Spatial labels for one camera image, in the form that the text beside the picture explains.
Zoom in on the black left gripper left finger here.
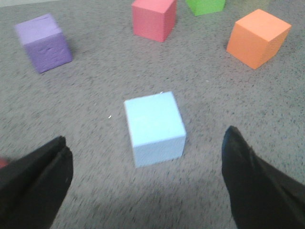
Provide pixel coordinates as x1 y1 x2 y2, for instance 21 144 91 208
0 136 73 229

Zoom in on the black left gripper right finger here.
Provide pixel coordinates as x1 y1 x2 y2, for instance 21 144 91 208
222 126 305 229

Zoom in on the light blue foam cube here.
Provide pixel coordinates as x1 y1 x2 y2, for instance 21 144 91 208
124 92 186 167

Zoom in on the purple foam cube left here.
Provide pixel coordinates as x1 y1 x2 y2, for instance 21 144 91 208
14 13 72 73

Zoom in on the orange foam cube centre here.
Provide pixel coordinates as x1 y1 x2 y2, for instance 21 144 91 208
227 9 292 69

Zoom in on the green foam cube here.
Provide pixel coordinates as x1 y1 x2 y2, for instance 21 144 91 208
185 0 226 16

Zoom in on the red foam cube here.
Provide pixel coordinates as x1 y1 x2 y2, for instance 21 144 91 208
132 0 177 42

